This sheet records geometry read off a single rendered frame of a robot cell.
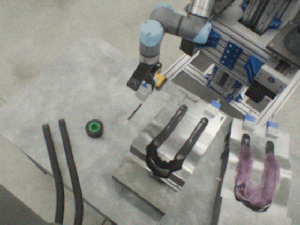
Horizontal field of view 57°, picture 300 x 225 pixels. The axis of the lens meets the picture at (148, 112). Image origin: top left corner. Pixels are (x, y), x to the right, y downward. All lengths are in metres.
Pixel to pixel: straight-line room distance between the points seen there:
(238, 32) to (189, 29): 0.57
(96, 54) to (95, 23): 1.32
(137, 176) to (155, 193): 0.10
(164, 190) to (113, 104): 0.48
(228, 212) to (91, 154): 0.61
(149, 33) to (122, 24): 1.89
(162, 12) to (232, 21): 0.63
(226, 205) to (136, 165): 0.38
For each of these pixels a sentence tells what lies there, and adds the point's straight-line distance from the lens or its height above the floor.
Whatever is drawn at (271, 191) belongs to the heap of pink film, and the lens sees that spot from 1.23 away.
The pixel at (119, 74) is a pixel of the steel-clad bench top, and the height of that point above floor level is 0.80.
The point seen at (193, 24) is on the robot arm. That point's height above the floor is 1.29.
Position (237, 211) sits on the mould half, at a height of 0.91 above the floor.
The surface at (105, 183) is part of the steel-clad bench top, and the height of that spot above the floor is 0.80.
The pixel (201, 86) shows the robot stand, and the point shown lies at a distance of 2.17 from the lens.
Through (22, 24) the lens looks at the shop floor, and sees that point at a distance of 2.96.
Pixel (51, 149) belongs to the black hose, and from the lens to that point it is 1.23.
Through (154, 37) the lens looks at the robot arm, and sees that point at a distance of 0.92.
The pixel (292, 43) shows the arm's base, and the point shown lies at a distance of 1.40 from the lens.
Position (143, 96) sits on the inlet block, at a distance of 1.19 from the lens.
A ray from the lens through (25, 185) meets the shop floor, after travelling 2.14.
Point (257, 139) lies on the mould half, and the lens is 1.33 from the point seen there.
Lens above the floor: 1.96
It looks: 62 degrees down
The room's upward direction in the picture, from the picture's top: 8 degrees clockwise
